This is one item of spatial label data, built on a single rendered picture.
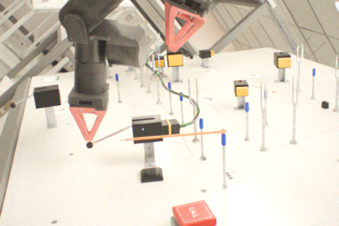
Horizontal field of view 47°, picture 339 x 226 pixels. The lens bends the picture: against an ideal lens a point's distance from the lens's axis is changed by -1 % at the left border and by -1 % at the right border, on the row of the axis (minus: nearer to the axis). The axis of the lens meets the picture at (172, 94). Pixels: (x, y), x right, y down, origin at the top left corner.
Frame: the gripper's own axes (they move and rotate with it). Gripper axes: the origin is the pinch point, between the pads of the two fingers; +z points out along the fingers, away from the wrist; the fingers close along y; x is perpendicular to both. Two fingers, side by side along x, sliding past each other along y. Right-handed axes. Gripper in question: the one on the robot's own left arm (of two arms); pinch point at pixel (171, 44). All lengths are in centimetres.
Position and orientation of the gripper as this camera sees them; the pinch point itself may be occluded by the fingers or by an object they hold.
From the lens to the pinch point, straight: 72.2
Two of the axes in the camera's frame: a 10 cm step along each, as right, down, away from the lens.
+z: -3.6, 9.0, 2.4
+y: -0.9, -2.9, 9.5
